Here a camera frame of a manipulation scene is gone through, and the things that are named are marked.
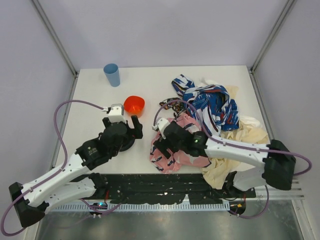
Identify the white slotted cable duct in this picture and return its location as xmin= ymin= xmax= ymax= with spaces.
xmin=51 ymin=201 xmax=230 ymax=212

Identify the light blue plastic cup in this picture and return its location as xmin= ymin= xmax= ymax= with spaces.
xmin=103 ymin=63 xmax=120 ymax=87

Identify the blue white red patterned cloth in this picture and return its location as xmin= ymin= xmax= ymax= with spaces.
xmin=171 ymin=74 xmax=240 ymax=136

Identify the left aluminium frame post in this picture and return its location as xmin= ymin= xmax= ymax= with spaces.
xmin=31 ymin=0 xmax=80 ymax=77

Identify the orange plastic bowl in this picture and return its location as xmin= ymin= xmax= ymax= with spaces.
xmin=123 ymin=95 xmax=145 ymax=117

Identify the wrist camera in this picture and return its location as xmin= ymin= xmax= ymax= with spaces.
xmin=152 ymin=117 xmax=170 ymax=139
xmin=107 ymin=103 xmax=126 ymax=123

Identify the cream yellow cloth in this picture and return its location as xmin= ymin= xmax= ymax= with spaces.
xmin=201 ymin=84 xmax=270 ymax=190

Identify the aluminium front rail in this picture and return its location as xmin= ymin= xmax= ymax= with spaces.
xmin=254 ymin=174 xmax=306 ymax=201

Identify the pink navy patterned cloth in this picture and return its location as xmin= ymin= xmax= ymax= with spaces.
xmin=149 ymin=113 xmax=212 ymax=174

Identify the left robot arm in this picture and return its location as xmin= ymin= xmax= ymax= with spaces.
xmin=8 ymin=115 xmax=143 ymax=228

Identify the right aluminium frame post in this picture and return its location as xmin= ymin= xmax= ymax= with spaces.
xmin=249 ymin=0 xmax=298 ymax=75

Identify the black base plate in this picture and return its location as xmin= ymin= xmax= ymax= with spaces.
xmin=84 ymin=173 xmax=256 ymax=205

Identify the black orange patterned cloth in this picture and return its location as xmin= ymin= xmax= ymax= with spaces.
xmin=159 ymin=97 xmax=187 ymax=118

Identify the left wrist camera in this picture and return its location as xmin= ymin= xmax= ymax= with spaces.
xmin=107 ymin=103 xmax=126 ymax=123

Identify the aluminium frame post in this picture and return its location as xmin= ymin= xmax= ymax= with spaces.
xmin=31 ymin=0 xmax=80 ymax=77
xmin=249 ymin=0 xmax=298 ymax=75

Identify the black round disc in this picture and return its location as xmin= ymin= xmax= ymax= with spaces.
xmin=119 ymin=139 xmax=135 ymax=152

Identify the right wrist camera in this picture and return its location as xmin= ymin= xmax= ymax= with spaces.
xmin=152 ymin=117 xmax=170 ymax=139

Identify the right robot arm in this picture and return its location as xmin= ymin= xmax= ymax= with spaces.
xmin=154 ymin=118 xmax=296 ymax=192

